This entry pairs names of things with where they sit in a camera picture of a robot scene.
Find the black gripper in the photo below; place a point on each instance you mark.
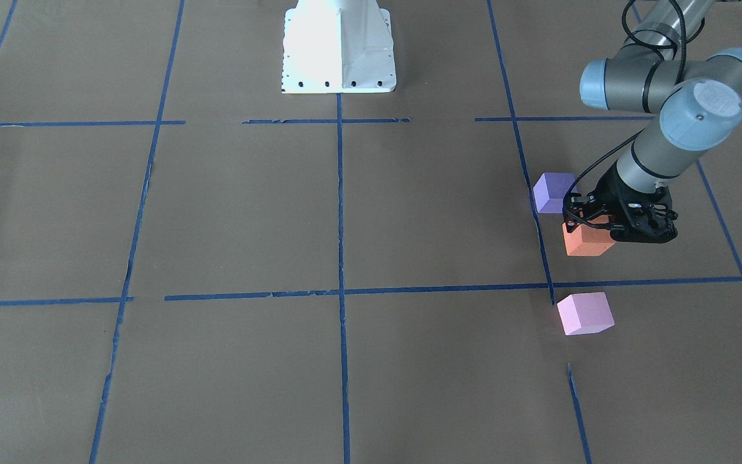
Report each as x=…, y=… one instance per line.
x=610, y=187

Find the orange foam cube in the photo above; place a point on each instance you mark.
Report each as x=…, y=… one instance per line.
x=586, y=241

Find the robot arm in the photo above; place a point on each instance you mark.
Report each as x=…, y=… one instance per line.
x=695, y=105

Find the purple foam cube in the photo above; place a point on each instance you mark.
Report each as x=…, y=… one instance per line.
x=550, y=190

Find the pink foam cube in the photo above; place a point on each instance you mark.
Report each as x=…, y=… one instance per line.
x=585, y=313

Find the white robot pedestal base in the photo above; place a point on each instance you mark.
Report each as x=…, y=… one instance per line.
x=338, y=47

